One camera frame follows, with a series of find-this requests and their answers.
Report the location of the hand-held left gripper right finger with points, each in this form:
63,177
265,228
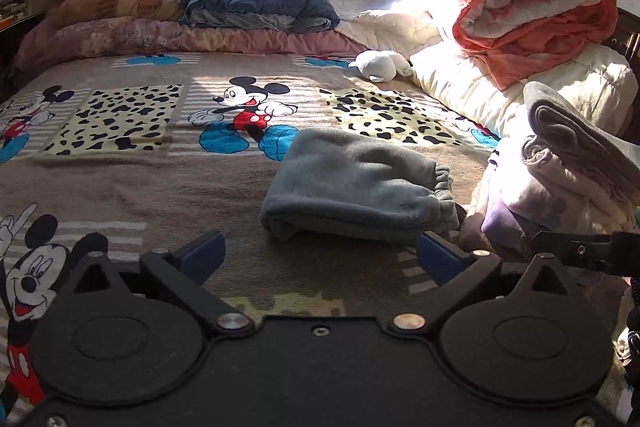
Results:
437,259

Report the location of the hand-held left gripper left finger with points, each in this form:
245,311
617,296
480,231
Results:
202,254

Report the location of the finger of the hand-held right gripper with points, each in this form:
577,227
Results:
580,251

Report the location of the grey sweatpants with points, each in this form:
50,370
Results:
350,177

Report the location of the cream purple-flower folded garment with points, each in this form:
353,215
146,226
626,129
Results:
550,187

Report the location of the purple floral folded garment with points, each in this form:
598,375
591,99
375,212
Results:
500,224

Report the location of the cartoon mouse printed blanket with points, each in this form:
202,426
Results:
150,187

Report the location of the grey folded garment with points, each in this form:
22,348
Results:
575,132

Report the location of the white plush toy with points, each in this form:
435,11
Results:
380,64

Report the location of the dark wooden cabinet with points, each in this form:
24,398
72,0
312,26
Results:
627,37

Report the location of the pink floral pillow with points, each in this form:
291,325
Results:
125,37

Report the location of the orange white folded quilt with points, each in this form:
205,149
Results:
525,2

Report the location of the tan cartoon print pillow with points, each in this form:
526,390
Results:
120,2

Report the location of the dark cluttered desk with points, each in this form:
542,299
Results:
10,38

